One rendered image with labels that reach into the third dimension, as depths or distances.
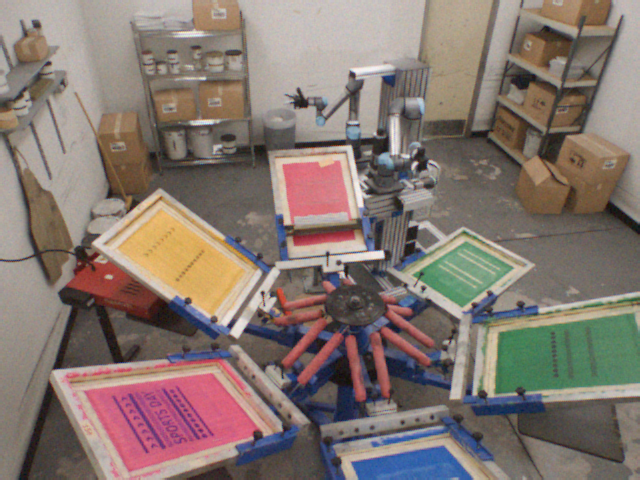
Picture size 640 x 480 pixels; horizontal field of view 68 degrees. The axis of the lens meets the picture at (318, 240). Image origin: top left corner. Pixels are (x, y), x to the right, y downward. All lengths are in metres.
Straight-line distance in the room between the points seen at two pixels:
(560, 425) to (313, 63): 5.16
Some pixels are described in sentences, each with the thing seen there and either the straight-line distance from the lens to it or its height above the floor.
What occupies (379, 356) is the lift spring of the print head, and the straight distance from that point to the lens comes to 2.36.
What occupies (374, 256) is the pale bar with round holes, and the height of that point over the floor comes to 1.15.
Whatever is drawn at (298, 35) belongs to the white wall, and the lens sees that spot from 6.44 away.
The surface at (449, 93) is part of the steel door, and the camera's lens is 7.39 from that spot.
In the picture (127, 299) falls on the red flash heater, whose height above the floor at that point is 1.10.
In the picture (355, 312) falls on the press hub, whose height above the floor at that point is 1.31.
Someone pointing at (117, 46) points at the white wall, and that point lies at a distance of 6.49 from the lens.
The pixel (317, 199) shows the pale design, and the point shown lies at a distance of 3.19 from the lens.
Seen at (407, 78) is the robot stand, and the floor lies 1.97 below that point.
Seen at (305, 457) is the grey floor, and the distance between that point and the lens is 3.42.
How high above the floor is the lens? 2.99
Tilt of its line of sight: 36 degrees down
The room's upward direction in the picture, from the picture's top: 1 degrees clockwise
